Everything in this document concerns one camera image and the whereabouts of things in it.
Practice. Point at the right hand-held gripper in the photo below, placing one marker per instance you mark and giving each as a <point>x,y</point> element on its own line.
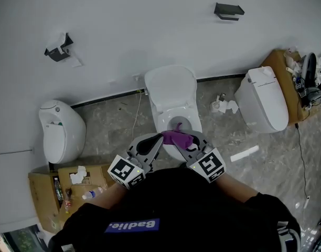
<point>209,167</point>

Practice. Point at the white flat strip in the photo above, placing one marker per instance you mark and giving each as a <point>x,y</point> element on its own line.
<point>244,153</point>

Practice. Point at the white toilet with green label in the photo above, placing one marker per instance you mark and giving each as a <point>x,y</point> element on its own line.
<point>194,119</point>

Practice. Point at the black empty paper holder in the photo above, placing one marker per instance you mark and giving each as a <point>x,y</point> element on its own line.
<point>228,9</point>

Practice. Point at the red bottle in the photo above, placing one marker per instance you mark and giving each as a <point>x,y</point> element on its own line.
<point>68,201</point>

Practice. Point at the large brown cardboard box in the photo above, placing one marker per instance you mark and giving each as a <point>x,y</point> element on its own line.
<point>45,193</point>

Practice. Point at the crumpled white tissue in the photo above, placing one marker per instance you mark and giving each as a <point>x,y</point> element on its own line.
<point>77,174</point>

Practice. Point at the person's left forearm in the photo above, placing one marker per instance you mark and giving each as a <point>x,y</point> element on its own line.
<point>110,195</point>

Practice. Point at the clear plastic water bottle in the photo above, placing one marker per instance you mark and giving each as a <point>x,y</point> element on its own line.
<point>92,193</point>

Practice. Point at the purple cloth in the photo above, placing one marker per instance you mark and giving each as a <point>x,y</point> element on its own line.
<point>176,138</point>

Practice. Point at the person in dark shirt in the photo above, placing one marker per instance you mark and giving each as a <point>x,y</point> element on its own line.
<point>176,206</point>

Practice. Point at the green bottle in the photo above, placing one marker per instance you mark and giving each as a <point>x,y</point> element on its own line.
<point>58,189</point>

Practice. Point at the person's right forearm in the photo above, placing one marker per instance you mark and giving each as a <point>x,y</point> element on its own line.
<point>236,189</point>

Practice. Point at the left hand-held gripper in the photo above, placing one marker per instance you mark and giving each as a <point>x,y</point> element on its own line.
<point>123,170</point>

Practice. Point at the small black holder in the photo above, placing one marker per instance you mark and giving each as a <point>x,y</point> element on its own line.
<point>222,96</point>

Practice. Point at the white smart toilet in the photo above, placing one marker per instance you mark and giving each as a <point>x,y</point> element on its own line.
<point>262,101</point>

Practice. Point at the white egg-shaped toilet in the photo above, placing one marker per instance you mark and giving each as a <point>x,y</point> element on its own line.
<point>63,135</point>

